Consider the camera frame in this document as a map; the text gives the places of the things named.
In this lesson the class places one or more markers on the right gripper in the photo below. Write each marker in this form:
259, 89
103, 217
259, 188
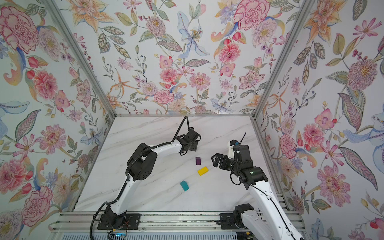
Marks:
225, 159

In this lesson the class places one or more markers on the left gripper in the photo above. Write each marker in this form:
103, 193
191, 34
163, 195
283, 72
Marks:
195, 144

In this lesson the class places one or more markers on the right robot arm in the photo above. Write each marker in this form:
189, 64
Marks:
267, 221

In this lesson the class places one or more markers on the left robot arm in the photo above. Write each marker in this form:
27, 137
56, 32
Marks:
140, 167

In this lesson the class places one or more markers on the yellow wood block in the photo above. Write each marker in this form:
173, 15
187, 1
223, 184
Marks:
203, 171

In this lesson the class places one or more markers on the teal wood block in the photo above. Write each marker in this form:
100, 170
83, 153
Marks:
184, 185

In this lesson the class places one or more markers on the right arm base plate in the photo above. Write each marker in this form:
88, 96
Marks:
245, 221

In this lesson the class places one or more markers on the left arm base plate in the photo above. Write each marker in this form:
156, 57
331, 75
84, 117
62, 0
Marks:
122, 222

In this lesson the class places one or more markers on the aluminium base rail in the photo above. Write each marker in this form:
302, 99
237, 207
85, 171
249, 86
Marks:
147, 222

